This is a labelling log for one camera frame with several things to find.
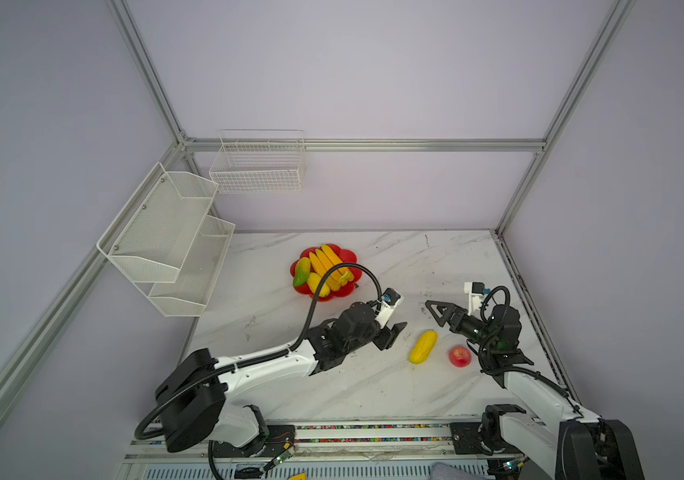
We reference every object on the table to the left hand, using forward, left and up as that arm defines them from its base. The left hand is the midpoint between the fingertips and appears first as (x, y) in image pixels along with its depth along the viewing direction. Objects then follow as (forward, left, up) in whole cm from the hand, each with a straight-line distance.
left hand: (395, 317), depth 76 cm
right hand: (+4, -11, -2) cm, 12 cm away
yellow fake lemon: (+21, +24, -15) cm, 36 cm away
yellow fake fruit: (-2, -10, -14) cm, 17 cm away
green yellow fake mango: (+22, +28, -10) cm, 37 cm away
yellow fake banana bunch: (+29, +21, -13) cm, 39 cm away
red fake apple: (-5, -20, -13) cm, 24 cm away
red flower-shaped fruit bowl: (+18, +12, -14) cm, 26 cm away
